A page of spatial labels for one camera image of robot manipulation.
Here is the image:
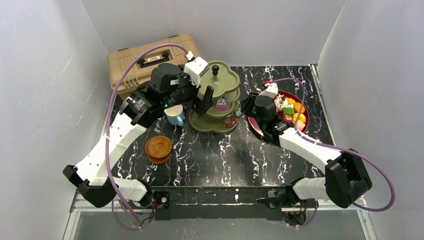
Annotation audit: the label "red round lacquer tray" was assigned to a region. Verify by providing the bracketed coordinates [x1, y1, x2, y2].
[247, 90, 310, 137]

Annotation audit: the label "purple frosted cake slice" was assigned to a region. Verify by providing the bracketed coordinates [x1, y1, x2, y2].
[215, 96, 228, 112]

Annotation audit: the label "pink sprinkled cake slice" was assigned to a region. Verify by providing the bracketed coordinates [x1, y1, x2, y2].
[223, 115, 240, 129]

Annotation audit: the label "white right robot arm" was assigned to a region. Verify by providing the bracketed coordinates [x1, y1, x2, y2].
[240, 93, 373, 209]

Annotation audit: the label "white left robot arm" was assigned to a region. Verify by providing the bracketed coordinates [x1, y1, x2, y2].
[63, 58, 214, 208]

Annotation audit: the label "green cube sweet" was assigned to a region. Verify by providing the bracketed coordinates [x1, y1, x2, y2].
[283, 103, 295, 115]

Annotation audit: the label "blue mug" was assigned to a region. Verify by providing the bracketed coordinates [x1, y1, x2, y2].
[164, 104, 185, 127]

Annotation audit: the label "tan plastic toolbox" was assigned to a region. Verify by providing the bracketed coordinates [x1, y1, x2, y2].
[106, 34, 201, 100]

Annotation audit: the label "green three-tier serving stand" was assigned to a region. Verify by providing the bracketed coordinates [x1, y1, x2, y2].
[188, 60, 241, 134]

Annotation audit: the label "pink swirl roll cake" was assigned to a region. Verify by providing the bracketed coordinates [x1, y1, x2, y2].
[295, 120, 306, 133]

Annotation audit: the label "stacked brown wooden coasters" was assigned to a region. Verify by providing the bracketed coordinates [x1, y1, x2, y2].
[145, 135, 173, 165]

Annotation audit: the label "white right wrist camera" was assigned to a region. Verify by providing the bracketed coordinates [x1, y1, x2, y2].
[259, 82, 279, 99]

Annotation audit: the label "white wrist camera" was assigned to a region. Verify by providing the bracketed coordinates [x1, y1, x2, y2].
[184, 57, 210, 88]
[259, 82, 279, 99]

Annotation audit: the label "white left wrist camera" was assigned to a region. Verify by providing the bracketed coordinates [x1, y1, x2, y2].
[184, 57, 210, 88]

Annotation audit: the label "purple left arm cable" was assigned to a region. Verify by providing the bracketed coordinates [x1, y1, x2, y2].
[105, 43, 195, 232]

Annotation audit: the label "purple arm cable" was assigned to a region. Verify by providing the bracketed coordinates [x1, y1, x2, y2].
[105, 43, 195, 232]
[263, 77, 396, 229]

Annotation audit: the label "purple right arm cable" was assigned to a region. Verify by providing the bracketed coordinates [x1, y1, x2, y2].
[263, 77, 396, 229]

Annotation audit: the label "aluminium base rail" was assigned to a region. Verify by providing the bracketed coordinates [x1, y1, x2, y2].
[62, 187, 379, 240]

